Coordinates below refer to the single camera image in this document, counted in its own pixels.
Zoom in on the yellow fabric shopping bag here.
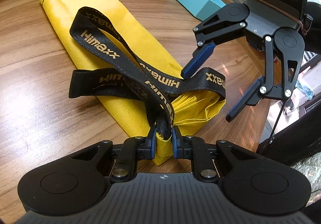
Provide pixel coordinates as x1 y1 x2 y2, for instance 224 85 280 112
39 0 226 165

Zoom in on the black sleeve right forearm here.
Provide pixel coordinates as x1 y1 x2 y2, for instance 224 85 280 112
257 106 321 166

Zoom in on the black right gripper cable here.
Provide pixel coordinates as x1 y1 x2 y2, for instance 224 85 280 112
263 99 287 154

